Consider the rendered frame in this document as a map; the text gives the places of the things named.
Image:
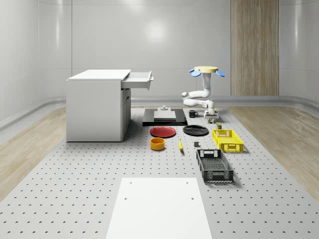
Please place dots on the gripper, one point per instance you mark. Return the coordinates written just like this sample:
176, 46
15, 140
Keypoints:
209, 112

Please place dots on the puzzle cube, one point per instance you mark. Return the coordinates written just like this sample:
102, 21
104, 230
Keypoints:
212, 121

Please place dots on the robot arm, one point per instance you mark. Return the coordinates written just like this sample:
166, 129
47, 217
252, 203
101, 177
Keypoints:
199, 94

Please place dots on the flat-sided can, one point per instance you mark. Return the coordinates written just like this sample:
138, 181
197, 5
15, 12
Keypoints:
218, 126

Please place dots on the black mug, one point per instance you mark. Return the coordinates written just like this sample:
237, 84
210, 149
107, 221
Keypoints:
192, 114

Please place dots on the black plate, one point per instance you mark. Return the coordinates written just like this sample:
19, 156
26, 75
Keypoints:
195, 130

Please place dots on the yellow basket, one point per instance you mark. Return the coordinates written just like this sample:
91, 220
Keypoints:
228, 147

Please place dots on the drone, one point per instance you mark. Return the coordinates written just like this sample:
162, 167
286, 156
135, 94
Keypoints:
206, 69

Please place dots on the banana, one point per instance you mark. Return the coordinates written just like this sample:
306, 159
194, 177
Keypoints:
180, 145

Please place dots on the red plate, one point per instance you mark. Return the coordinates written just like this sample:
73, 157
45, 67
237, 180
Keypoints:
163, 131

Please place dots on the yellow bowl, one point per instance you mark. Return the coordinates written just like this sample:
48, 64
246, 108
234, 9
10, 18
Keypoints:
157, 145

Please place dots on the dark grey basket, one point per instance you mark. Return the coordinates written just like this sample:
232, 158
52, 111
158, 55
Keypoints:
218, 174

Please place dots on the white drawer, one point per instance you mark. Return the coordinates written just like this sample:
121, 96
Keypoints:
135, 82

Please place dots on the white board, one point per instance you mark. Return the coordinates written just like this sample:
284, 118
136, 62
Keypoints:
159, 211

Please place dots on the white cabinet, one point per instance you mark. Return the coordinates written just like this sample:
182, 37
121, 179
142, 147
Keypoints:
94, 112

